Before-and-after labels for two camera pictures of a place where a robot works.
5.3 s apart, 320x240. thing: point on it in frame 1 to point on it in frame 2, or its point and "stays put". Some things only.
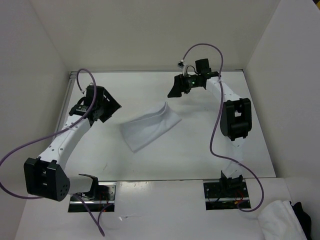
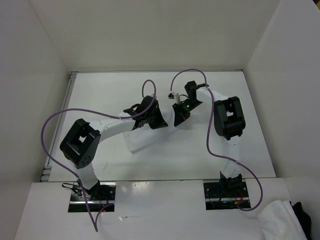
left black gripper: (113, 106) to (160, 122)
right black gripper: (179, 86) to (180, 115)
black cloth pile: (303, 218) stays put
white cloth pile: (277, 221) stays put
